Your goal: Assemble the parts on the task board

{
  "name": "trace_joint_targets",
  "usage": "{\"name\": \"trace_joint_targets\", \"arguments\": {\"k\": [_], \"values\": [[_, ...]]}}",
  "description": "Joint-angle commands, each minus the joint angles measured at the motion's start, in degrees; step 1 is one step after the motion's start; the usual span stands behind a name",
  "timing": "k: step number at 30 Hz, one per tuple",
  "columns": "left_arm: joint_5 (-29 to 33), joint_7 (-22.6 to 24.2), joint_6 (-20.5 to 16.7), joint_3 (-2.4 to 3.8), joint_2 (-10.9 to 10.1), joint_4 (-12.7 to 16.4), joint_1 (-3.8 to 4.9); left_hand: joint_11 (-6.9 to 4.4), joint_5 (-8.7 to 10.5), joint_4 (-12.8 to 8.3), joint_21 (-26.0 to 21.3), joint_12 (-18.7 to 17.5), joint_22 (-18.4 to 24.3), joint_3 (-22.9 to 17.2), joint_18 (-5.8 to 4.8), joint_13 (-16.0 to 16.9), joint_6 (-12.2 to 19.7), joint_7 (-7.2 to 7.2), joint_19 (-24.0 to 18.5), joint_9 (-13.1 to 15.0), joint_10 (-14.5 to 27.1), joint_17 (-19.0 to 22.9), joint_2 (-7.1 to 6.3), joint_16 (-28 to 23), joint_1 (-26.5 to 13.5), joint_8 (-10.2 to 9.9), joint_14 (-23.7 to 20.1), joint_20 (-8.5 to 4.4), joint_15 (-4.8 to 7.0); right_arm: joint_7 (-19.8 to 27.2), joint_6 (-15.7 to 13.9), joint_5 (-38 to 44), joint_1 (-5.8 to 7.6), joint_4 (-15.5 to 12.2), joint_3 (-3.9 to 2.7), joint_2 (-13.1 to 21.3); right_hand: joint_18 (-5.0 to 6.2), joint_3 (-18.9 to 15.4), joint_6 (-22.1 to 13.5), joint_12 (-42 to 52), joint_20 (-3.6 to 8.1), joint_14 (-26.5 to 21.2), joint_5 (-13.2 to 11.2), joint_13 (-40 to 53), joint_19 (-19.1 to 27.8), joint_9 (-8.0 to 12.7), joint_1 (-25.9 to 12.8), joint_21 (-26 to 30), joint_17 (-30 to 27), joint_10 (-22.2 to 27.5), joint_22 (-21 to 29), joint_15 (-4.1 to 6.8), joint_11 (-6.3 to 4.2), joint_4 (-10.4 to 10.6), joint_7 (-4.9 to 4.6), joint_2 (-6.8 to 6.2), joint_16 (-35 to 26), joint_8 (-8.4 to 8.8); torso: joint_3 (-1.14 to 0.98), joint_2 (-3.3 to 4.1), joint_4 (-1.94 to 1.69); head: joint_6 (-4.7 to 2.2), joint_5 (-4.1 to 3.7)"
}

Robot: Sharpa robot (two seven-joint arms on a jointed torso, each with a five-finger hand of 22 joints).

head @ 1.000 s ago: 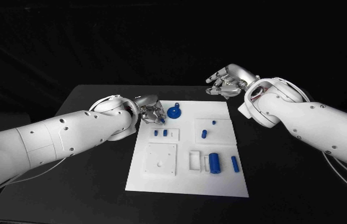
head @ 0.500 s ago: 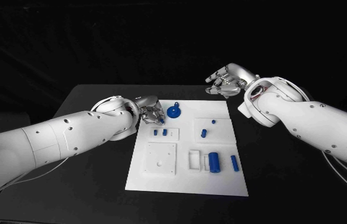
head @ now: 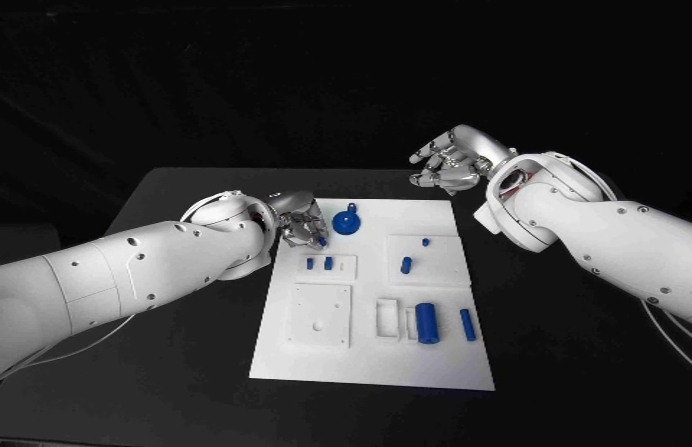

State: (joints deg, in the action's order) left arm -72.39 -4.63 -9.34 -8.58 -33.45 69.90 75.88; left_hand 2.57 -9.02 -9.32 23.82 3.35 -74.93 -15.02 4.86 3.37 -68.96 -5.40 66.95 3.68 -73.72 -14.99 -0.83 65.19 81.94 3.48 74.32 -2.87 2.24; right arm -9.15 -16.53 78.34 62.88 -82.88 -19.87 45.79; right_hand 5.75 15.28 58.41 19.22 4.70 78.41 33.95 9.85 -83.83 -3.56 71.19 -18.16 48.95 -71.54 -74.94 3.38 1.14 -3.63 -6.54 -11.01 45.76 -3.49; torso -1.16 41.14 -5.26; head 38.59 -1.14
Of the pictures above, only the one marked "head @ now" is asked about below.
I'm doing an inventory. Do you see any white task board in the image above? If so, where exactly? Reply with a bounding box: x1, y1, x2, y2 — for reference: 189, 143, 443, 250
248, 197, 497, 392

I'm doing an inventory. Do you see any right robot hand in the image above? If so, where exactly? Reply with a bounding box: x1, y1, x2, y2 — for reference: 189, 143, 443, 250
408, 123, 519, 197

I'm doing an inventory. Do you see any large blue cylinder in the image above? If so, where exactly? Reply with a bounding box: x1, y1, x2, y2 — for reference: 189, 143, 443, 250
414, 302, 441, 345

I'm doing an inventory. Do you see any blue gear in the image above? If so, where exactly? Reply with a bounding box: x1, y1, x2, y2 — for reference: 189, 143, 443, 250
330, 202, 362, 236

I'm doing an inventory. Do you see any white cable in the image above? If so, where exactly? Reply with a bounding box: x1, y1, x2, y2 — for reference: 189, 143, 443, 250
640, 298, 692, 366
0, 313, 137, 381

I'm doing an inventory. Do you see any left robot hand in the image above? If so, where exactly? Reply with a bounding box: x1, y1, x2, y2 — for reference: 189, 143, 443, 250
264, 190, 330, 251

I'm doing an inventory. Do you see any long thin blue cylinder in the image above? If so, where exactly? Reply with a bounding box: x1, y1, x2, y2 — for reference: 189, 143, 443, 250
458, 308, 477, 342

